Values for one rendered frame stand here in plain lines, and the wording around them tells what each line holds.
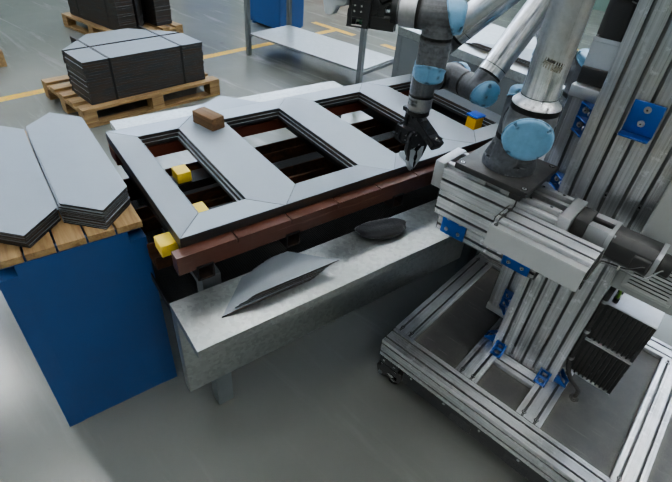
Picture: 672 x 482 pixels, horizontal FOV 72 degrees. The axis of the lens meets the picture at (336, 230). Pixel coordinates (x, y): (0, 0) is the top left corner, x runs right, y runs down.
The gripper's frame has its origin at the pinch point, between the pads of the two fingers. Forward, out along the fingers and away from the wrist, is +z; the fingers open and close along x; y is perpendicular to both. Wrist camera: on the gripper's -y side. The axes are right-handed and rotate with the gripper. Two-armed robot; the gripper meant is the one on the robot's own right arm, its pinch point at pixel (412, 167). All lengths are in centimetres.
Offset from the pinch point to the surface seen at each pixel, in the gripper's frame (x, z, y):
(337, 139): 3.3, 5.4, 37.8
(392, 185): 3.1, 8.5, 4.7
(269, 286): 59, 19, -7
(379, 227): 12.0, 19.9, -1.0
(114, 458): 112, 91, 11
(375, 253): 19.7, 22.9, -8.6
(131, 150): 73, 5, 65
